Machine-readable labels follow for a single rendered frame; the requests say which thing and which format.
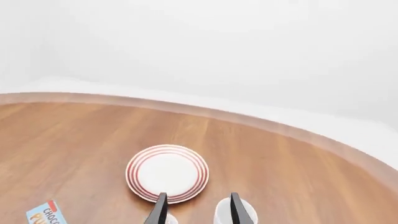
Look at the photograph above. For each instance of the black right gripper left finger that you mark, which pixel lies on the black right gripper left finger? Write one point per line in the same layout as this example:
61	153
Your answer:
158	211

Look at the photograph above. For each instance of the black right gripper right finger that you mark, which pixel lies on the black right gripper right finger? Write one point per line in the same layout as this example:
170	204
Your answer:
239	210

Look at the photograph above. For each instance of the white plate with red rings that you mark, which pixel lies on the white plate with red rings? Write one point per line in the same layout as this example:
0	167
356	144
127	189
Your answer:
167	172

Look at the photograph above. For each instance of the blue chocolate pudding box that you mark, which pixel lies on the blue chocolate pudding box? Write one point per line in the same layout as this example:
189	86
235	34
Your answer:
46	214

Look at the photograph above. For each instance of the white mug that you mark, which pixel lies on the white mug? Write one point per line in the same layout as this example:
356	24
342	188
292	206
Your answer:
222	211

